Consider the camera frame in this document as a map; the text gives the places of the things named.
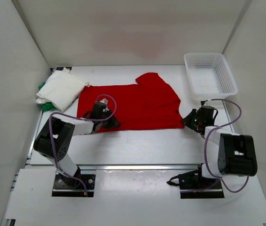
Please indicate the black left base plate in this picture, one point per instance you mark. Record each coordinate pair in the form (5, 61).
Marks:
(67, 187)

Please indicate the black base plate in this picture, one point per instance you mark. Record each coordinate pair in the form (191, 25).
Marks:
(67, 187)
(193, 186)

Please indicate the aluminium rail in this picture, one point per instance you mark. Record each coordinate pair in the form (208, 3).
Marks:
(140, 167)

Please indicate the white t-shirt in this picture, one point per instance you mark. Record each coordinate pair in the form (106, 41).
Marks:
(67, 88)

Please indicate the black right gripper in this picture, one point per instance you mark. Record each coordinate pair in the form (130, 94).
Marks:
(187, 121)

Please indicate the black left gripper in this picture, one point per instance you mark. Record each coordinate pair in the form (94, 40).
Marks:
(113, 123)

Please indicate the green t-shirt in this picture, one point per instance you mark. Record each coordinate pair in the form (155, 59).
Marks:
(43, 95)

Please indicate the white plastic laundry basket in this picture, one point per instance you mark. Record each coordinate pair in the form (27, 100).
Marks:
(209, 76)

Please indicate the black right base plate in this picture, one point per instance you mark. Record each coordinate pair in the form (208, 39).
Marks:
(193, 186)

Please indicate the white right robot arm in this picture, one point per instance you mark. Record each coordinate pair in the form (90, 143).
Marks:
(236, 153)

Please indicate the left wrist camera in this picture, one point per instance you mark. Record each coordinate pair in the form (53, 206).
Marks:
(104, 101)

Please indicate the red t-shirt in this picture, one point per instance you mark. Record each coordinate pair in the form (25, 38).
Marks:
(150, 103)

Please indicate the dark table label sticker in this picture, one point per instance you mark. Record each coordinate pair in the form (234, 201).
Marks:
(64, 68)

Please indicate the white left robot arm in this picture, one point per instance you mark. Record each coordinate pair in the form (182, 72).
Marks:
(53, 141)

